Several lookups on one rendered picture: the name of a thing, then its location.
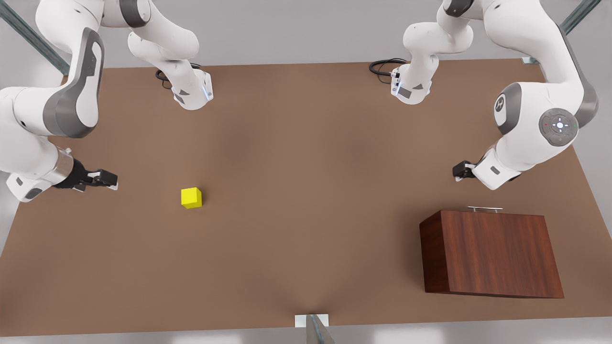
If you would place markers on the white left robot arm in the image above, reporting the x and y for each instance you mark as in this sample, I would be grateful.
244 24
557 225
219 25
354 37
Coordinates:
535 43

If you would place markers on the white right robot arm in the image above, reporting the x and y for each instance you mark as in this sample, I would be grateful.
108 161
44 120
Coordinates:
71 100

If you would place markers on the yellow cube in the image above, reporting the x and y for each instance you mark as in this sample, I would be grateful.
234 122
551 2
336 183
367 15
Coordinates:
191 198

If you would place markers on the dark wooden cabinet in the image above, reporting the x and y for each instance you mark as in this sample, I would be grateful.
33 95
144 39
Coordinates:
492 253

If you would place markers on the silver frame post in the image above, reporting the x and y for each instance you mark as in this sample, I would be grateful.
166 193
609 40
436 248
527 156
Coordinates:
573 19
33 38
315 329

